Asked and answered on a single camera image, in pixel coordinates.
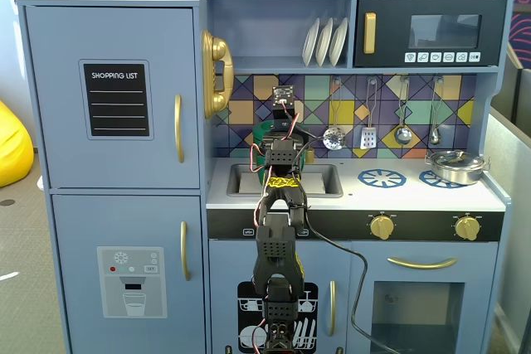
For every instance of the grey sink basin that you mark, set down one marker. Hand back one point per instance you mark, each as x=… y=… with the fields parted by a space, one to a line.
x=327 y=182

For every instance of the white plate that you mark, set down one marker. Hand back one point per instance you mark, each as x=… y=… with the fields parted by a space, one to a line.
x=324 y=43
x=339 y=41
x=310 y=45

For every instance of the grey office partition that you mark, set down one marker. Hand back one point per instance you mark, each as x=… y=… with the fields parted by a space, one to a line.
x=512 y=163

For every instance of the metal slotted spatula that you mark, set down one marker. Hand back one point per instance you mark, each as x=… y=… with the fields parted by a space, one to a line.
x=368 y=138

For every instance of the gold toy telephone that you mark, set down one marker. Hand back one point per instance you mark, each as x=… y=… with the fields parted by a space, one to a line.
x=215 y=76

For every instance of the steel pot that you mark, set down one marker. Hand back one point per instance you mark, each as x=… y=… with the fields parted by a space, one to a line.
x=456 y=176

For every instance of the yellow bean bag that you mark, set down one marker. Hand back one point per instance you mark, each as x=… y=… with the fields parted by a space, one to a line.
x=12 y=151

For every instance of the green plastic recipient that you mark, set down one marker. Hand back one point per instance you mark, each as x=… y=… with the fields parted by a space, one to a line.
x=260 y=138

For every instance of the metal ladle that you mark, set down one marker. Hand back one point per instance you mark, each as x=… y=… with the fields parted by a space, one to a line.
x=402 y=135

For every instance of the blue toy kitchen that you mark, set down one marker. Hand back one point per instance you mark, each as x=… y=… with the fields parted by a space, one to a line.
x=124 y=171

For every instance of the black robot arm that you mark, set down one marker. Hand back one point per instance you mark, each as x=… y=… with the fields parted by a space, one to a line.
x=277 y=254

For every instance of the blue fridge door with dispenser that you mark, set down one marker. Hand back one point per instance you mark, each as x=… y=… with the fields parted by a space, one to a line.
x=74 y=246

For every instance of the blue oven door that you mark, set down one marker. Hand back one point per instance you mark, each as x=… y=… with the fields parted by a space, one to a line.
x=423 y=287

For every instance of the black shopping list board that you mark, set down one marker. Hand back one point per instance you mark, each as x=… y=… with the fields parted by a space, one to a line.
x=116 y=99

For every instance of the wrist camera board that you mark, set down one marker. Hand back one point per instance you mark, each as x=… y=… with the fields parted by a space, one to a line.
x=283 y=95

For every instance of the blue fridge door with board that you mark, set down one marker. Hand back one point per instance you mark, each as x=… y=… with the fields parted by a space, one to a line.
x=54 y=101

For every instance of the steel pot lid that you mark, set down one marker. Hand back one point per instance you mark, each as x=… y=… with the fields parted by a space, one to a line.
x=456 y=159

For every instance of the metal spoon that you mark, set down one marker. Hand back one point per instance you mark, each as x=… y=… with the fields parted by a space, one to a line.
x=434 y=136

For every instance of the black toy microwave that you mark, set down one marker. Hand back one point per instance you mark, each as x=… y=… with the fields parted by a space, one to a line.
x=431 y=30

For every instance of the metal skimmer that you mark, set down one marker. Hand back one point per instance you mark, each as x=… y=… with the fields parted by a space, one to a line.
x=334 y=138

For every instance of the blue dishwasher door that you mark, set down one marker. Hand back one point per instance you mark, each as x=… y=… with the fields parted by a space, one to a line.
x=224 y=263

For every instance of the gold stove knob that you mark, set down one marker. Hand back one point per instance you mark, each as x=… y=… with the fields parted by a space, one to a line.
x=467 y=227
x=382 y=226

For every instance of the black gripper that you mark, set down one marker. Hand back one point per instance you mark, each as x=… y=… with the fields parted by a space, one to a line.
x=284 y=123

